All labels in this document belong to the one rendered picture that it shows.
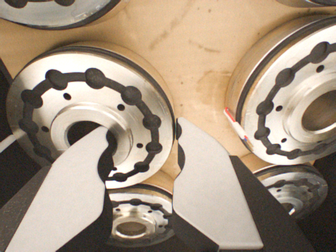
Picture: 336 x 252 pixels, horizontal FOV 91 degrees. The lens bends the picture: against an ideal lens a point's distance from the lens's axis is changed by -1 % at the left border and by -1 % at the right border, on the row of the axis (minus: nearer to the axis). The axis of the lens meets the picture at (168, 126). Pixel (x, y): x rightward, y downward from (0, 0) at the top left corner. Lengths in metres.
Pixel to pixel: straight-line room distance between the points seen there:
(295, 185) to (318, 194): 0.03
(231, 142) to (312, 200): 0.11
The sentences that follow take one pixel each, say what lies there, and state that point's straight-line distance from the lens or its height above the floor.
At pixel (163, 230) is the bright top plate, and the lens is 0.21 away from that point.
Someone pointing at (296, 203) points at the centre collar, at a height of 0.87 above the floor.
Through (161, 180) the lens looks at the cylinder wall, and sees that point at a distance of 0.17.
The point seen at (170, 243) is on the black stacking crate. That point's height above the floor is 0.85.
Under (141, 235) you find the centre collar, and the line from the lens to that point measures 0.21.
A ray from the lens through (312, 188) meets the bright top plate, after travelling 0.22.
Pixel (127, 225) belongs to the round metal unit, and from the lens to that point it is 0.21.
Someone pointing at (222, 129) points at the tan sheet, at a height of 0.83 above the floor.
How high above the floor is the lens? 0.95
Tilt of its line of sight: 57 degrees down
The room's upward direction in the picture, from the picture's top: 173 degrees clockwise
